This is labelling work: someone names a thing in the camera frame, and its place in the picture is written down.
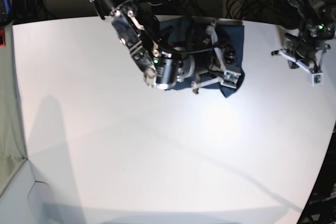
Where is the red black clamp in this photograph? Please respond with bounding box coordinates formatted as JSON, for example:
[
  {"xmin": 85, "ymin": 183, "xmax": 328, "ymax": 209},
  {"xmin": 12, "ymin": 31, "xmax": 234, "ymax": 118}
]
[{"xmin": 0, "ymin": 28, "xmax": 6, "ymax": 48}]

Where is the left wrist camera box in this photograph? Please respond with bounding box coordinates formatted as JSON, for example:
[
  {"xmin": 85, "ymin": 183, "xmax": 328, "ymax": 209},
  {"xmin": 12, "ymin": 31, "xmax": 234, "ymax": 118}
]
[{"xmin": 311, "ymin": 72, "xmax": 324, "ymax": 87}]

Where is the dark blue t-shirt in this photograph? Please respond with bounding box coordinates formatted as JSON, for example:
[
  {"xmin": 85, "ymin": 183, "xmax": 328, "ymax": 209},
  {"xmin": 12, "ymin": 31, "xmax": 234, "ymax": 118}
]
[{"xmin": 172, "ymin": 17, "xmax": 245, "ymax": 98}]

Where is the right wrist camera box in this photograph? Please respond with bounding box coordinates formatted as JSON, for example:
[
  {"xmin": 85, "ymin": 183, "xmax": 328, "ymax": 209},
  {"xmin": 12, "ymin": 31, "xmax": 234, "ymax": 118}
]
[{"xmin": 220, "ymin": 66, "xmax": 242, "ymax": 89}]

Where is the blue handled tool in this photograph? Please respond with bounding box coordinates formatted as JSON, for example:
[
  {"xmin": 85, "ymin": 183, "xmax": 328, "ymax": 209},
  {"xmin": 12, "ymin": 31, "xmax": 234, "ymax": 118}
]
[{"xmin": 3, "ymin": 0, "xmax": 12, "ymax": 15}]

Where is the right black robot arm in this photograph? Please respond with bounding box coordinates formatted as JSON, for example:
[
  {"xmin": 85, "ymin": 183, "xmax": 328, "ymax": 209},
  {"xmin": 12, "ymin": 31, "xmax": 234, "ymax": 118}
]
[{"xmin": 89, "ymin": 0, "xmax": 242, "ymax": 93}]

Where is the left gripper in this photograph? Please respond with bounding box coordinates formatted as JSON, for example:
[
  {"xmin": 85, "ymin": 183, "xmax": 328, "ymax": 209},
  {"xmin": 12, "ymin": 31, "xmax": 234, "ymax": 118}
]
[{"xmin": 271, "ymin": 33, "xmax": 330, "ymax": 73}]

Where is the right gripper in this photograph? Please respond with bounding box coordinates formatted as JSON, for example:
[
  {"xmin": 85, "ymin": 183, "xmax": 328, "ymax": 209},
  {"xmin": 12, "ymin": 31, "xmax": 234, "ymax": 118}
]
[{"xmin": 191, "ymin": 19, "xmax": 236, "ymax": 94}]

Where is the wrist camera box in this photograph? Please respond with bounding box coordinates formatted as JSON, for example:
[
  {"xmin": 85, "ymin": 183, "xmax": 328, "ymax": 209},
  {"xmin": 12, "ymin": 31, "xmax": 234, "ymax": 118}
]
[
  {"xmin": 311, "ymin": 72, "xmax": 324, "ymax": 87},
  {"xmin": 220, "ymin": 66, "xmax": 242, "ymax": 89}
]

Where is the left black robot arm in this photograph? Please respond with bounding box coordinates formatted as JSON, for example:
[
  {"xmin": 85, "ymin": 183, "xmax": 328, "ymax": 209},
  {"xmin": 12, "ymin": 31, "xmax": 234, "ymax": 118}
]
[{"xmin": 271, "ymin": 0, "xmax": 335, "ymax": 76}]

